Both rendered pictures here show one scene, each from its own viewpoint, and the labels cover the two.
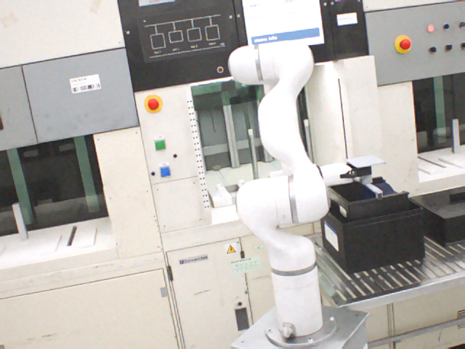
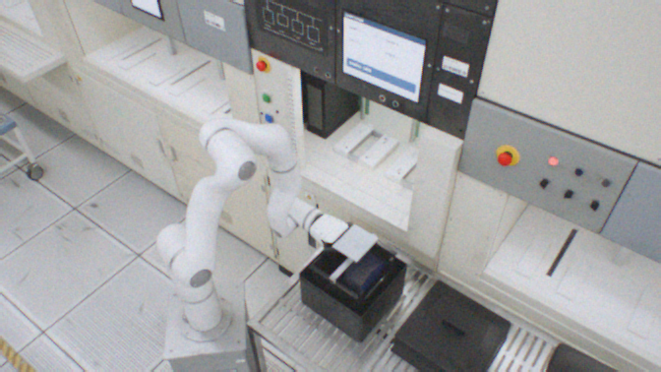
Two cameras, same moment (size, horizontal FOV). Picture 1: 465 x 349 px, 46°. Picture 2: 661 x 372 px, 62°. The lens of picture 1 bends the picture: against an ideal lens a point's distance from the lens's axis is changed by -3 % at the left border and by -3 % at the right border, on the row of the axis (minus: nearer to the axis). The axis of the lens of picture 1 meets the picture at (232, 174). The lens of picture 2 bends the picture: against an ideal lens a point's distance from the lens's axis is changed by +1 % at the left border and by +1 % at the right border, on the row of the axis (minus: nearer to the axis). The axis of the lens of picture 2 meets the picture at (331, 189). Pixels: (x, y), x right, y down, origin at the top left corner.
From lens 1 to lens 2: 1.78 m
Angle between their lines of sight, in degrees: 50
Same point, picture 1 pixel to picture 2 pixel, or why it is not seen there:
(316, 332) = (199, 331)
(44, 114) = (189, 27)
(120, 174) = (239, 99)
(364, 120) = (427, 194)
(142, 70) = (256, 33)
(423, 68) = (524, 191)
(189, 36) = (294, 27)
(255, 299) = not seen: hidden behind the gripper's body
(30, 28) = not seen: outside the picture
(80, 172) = not seen: hidden behind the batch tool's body
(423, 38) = (540, 164)
